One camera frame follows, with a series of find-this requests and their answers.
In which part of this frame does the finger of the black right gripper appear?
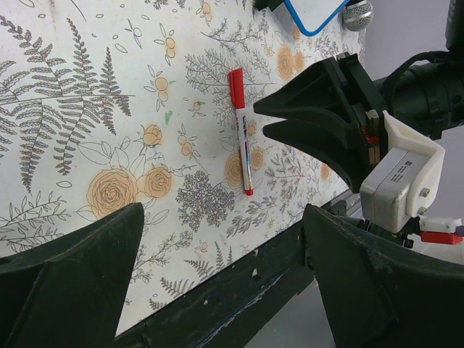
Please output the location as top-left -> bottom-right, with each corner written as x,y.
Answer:
263,120 -> 366,192

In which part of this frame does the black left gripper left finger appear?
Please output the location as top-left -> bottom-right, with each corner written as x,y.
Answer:
1,203 -> 144,347

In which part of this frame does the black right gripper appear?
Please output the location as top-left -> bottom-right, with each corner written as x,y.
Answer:
253,51 -> 463,140

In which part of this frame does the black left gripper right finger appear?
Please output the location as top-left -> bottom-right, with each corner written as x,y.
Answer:
302,204 -> 463,347

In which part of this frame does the blue framed whiteboard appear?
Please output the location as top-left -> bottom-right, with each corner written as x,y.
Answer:
283,0 -> 349,37

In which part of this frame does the red white marker pen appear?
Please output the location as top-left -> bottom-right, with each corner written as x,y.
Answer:
228,67 -> 254,196

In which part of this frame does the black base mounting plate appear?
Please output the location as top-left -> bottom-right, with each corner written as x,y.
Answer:
112,195 -> 363,348

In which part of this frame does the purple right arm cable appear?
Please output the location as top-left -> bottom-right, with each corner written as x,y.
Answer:
420,216 -> 464,244

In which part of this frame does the black wire whiteboard stand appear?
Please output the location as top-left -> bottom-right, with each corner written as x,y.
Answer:
253,0 -> 284,11

